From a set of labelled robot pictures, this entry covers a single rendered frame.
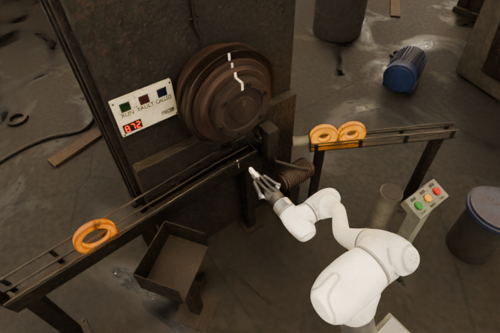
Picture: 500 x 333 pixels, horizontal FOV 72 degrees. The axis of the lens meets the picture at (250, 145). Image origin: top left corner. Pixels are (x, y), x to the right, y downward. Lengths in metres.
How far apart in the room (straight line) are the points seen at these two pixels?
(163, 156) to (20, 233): 1.48
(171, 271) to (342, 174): 1.58
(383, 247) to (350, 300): 0.18
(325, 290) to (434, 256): 1.60
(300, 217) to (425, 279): 1.12
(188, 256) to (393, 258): 0.93
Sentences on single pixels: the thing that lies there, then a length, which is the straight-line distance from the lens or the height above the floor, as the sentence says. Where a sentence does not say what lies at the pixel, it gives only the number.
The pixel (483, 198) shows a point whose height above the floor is 0.43.
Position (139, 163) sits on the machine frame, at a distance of 1.67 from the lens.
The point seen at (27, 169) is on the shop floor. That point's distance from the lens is 3.29.
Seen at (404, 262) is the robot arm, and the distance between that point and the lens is 1.05.
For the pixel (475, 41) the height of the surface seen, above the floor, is 0.40.
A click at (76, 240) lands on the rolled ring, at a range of 1.69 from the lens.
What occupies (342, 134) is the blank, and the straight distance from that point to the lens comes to 1.96.
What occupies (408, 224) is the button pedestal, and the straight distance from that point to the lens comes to 2.09.
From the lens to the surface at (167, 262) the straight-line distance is 1.66.
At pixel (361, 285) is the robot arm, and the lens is 1.00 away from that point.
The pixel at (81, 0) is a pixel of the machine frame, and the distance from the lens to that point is 1.28.
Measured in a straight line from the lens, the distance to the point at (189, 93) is 1.38.
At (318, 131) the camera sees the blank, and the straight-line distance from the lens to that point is 1.91.
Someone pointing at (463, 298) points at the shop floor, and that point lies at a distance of 2.47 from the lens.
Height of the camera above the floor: 2.05
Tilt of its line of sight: 46 degrees down
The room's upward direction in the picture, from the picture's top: 2 degrees counter-clockwise
